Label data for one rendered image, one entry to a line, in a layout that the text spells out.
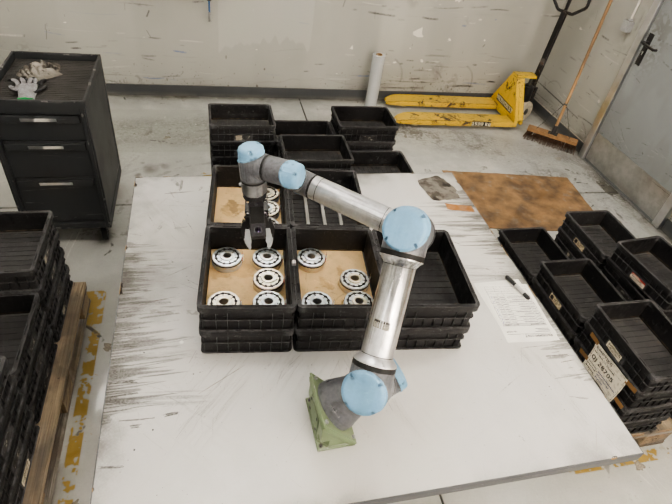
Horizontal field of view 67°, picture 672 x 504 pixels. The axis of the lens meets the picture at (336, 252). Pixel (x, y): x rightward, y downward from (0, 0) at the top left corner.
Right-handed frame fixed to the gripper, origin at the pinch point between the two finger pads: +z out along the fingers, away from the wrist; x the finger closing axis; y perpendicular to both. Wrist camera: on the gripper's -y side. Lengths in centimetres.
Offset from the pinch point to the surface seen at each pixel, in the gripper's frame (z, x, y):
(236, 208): 15.9, 10.7, 43.7
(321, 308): 9.3, -18.4, -19.4
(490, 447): 37, -67, -55
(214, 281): 15.6, 16.3, 1.7
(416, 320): 20, -50, -18
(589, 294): 78, -162, 41
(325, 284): 19.2, -21.6, 0.9
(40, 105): 2, 103, 114
